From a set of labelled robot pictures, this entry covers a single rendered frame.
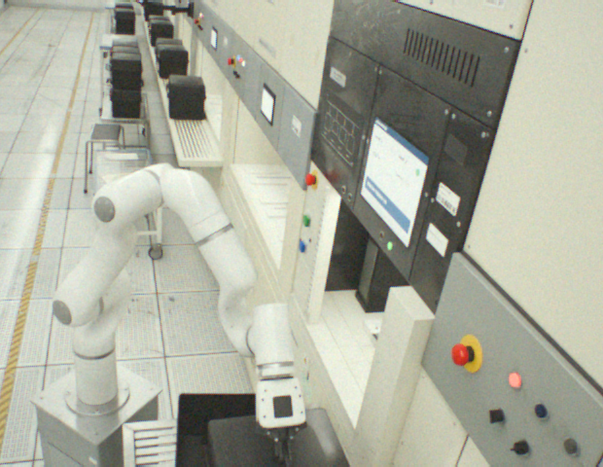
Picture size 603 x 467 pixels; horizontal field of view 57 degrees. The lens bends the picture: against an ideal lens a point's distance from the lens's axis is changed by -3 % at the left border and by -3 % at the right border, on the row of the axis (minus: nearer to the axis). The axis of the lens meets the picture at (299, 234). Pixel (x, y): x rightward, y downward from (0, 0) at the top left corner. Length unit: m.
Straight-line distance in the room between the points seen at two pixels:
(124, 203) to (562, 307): 0.88
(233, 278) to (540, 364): 0.63
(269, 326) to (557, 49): 0.77
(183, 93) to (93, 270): 2.75
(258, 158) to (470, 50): 2.33
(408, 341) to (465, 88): 0.51
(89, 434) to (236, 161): 1.97
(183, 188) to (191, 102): 2.94
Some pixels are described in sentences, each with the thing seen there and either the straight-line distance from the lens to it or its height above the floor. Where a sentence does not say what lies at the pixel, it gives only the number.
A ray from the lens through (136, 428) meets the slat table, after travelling 1.76.
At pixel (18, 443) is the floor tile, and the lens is 2.82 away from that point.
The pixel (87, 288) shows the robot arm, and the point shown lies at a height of 1.21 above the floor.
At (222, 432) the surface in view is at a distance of 1.34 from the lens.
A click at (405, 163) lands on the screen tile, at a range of 1.29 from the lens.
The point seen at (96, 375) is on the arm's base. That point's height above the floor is 0.89.
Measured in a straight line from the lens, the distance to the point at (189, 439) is 1.71.
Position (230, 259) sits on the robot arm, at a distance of 1.21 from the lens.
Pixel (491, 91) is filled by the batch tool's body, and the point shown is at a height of 1.86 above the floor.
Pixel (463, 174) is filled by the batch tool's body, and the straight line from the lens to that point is 1.10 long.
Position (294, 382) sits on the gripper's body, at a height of 1.20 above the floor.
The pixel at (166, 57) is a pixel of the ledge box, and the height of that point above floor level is 0.99.
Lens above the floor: 2.05
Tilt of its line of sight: 28 degrees down
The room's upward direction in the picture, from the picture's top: 8 degrees clockwise
